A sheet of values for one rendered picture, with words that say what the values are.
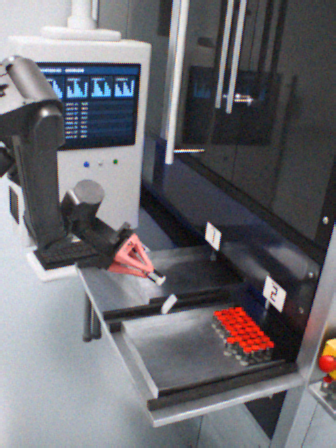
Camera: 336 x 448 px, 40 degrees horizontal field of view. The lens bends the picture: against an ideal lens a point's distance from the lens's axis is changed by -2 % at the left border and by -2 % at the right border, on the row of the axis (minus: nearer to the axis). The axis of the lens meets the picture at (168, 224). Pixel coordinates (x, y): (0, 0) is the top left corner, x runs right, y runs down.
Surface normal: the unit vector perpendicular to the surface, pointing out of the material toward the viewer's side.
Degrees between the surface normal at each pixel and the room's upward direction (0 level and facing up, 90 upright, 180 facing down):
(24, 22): 90
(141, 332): 0
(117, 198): 90
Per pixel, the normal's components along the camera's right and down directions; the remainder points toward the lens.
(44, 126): 0.55, 0.78
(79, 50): 0.52, 0.40
